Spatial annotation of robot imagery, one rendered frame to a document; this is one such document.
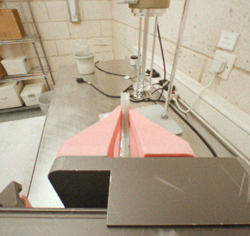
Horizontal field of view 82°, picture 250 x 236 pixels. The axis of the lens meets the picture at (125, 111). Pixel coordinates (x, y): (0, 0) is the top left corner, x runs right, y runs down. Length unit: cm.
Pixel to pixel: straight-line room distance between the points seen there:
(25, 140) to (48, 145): 10
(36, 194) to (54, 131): 24
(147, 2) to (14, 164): 58
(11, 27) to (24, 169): 184
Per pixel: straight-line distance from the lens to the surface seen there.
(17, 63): 234
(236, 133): 59
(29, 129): 69
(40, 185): 50
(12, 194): 25
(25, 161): 58
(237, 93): 62
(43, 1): 247
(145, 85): 50
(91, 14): 245
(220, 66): 62
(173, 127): 60
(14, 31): 221
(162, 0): 41
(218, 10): 69
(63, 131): 62
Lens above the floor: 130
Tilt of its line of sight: 37 degrees down
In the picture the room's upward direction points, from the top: straight up
